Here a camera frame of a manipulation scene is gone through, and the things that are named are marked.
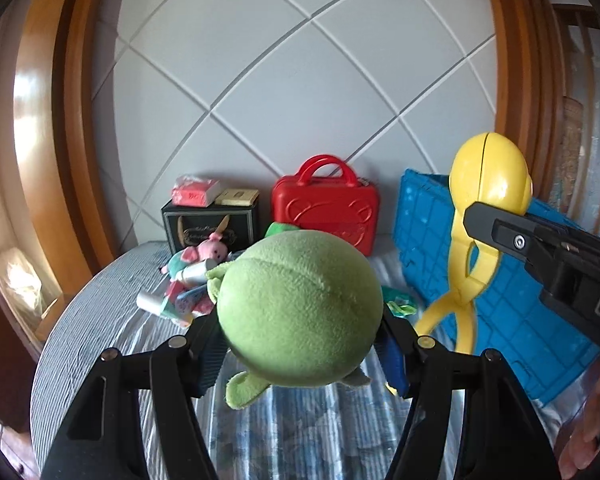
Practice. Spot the blue boomerang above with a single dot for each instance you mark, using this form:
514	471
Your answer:
192	299

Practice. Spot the white plastic bag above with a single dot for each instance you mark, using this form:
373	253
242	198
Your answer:
20	277

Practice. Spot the pink pig plush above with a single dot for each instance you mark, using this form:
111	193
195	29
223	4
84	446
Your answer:
205	250

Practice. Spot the dark wooden cabinet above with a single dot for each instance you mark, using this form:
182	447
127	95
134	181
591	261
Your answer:
0	360

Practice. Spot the wooden nightstand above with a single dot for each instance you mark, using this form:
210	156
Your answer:
50	317

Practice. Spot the person's right hand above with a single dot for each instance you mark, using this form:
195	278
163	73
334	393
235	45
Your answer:
595	425

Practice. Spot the black gift box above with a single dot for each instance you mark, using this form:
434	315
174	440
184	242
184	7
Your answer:
200	225

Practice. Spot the yellow snowball clip toy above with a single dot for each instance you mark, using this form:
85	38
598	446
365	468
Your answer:
490	170

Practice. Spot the small pink tissue pack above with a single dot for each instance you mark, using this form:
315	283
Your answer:
195	192

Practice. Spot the red toy suitcase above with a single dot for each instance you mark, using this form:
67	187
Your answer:
325	210

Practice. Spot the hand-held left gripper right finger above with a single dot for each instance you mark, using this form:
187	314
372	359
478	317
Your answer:
394	360

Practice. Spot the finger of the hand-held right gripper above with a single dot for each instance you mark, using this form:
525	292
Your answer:
510	235

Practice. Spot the blue plastic crate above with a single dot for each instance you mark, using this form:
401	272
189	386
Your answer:
510	320

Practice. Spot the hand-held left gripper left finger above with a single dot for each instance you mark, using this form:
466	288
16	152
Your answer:
210	360

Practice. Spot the white paper roll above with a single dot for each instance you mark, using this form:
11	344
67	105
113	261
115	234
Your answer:
151	304

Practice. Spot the beige flat box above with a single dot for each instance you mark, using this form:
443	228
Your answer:
237	197

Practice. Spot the can with white lid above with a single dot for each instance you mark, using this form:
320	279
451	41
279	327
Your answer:
197	271

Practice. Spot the wooden headboard frame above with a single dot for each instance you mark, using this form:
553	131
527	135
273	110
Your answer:
45	110

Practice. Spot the green plush hat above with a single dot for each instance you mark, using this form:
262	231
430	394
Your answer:
280	230

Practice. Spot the green snack packet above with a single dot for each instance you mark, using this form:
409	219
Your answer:
400	302

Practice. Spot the green one-eyed plush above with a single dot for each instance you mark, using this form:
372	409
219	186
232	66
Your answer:
300	310

